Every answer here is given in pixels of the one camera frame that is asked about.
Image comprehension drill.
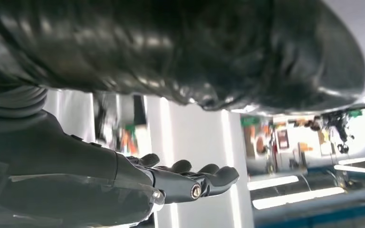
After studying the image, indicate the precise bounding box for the white square pillar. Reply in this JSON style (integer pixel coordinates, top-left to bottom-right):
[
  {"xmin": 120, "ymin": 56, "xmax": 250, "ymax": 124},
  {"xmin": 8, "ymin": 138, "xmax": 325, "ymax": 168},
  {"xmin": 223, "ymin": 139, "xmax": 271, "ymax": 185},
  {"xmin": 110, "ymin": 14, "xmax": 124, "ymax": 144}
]
[{"xmin": 43, "ymin": 89, "xmax": 255, "ymax": 228}]

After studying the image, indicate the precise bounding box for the black glossy wrinkled cover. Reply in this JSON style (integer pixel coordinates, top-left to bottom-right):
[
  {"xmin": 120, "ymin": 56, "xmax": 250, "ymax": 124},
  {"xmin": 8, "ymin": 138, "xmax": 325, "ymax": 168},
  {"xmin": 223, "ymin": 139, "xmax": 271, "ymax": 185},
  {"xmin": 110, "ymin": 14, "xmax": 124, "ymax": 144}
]
[{"xmin": 0, "ymin": 0, "xmax": 365, "ymax": 114}]

